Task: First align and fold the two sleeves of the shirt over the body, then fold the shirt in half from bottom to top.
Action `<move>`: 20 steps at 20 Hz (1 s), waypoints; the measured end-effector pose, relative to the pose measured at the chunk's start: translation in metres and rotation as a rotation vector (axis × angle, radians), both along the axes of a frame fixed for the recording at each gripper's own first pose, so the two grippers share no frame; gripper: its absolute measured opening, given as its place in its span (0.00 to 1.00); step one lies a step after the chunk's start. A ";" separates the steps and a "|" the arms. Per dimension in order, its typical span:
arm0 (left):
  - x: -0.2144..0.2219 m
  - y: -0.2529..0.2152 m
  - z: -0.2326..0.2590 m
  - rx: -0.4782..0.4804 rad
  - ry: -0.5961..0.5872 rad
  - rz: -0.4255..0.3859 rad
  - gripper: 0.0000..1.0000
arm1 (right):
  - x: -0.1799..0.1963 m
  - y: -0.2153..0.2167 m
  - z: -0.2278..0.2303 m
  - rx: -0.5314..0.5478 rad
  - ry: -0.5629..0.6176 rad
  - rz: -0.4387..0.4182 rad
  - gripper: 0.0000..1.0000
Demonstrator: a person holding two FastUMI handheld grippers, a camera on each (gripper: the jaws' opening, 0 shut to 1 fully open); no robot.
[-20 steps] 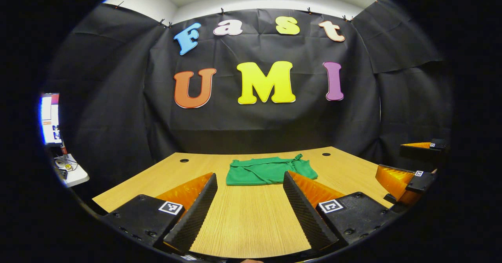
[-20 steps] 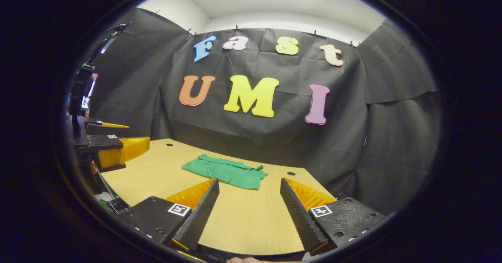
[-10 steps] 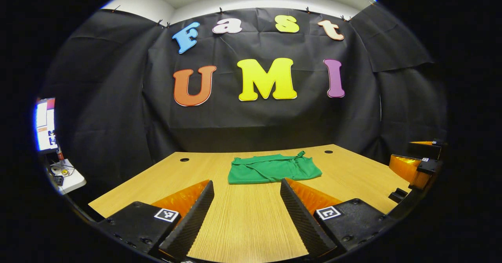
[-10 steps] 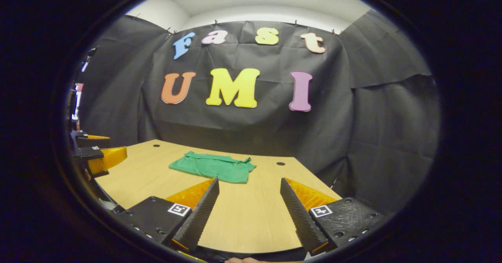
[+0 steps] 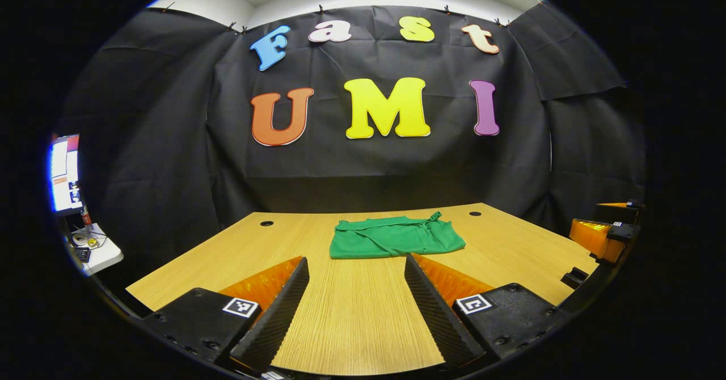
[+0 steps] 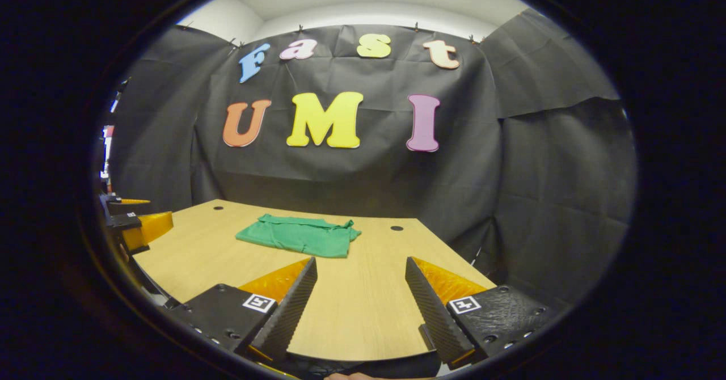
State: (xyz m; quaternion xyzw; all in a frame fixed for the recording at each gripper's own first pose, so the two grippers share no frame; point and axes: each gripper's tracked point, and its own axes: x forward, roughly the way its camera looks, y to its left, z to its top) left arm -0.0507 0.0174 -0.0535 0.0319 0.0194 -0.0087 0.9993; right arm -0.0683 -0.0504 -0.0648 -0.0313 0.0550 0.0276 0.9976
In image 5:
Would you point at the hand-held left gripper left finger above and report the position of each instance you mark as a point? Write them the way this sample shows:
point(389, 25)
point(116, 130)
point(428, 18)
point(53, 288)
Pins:
point(278, 312)

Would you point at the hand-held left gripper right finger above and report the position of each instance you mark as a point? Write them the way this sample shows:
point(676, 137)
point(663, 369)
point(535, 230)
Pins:
point(434, 312)

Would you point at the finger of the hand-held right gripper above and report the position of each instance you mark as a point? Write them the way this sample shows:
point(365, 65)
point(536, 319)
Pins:
point(618, 212)
point(590, 238)

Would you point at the green T-shirt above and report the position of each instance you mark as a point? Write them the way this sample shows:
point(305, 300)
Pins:
point(391, 241)

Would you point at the black backdrop cloth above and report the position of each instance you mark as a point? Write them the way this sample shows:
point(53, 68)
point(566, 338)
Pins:
point(385, 164)

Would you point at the white side table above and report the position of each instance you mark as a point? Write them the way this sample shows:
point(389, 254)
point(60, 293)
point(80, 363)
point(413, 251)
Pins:
point(105, 255)

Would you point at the small yellow tape roll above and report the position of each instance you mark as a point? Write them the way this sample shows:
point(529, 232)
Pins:
point(92, 243)

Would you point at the small black device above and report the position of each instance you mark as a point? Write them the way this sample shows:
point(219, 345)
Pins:
point(83, 254)

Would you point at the small red bottle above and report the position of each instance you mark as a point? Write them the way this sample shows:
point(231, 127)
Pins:
point(85, 215)

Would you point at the computer monitor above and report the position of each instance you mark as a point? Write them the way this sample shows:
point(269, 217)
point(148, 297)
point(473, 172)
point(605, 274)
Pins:
point(63, 173)

